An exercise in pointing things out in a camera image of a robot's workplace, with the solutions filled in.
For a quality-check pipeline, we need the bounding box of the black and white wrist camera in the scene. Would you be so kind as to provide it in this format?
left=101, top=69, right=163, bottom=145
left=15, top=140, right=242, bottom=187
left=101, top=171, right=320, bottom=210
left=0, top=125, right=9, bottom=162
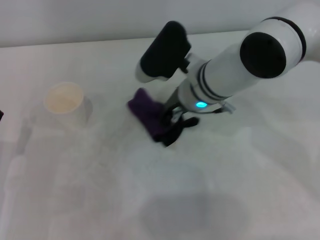
left=135, top=20, right=193, bottom=84

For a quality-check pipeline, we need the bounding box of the purple rag with black edge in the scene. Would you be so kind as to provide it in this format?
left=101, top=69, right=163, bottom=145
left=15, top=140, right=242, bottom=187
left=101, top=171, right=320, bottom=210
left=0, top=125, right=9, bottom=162
left=127, top=87, right=200, bottom=148

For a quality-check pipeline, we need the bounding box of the white paper cup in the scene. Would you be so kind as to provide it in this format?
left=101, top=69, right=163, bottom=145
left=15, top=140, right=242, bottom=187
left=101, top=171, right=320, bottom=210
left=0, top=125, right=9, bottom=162
left=43, top=81, right=94, bottom=129

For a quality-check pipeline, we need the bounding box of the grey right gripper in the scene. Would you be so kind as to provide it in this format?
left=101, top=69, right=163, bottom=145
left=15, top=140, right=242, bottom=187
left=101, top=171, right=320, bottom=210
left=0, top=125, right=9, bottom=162
left=163, top=87, right=237, bottom=128

